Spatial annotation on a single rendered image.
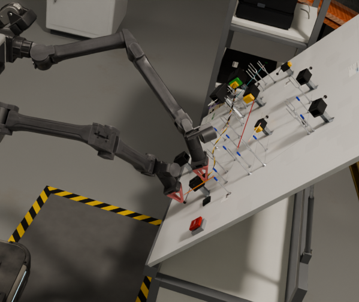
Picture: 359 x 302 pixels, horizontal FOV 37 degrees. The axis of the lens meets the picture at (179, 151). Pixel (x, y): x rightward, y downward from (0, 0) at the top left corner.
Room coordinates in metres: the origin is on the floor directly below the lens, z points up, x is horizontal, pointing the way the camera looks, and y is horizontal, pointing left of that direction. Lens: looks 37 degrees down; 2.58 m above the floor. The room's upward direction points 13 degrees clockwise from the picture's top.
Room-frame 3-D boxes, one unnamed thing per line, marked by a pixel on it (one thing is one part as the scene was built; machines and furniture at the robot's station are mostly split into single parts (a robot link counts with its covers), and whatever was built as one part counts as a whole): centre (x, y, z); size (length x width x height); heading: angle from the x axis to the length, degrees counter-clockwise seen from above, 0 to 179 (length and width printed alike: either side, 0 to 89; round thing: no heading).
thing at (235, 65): (2.93, -0.29, 1.09); 0.35 x 0.33 x 0.07; 174
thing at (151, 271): (2.08, -0.05, 0.83); 1.18 x 0.06 x 0.06; 174
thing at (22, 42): (1.98, 0.73, 1.45); 0.09 x 0.08 x 0.12; 1
